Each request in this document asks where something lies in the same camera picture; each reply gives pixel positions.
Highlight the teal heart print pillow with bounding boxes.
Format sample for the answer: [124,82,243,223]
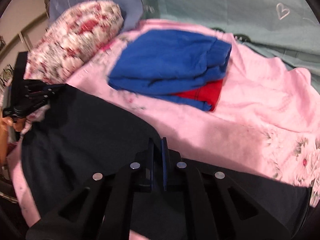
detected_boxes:
[142,0,319,89]

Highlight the red rose floral quilt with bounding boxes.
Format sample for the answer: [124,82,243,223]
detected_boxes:
[24,0,124,84]

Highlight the folded red garment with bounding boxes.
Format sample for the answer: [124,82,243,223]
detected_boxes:
[173,80,223,112]

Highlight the folded blue pants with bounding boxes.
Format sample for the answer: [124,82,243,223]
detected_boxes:
[108,30,232,110]

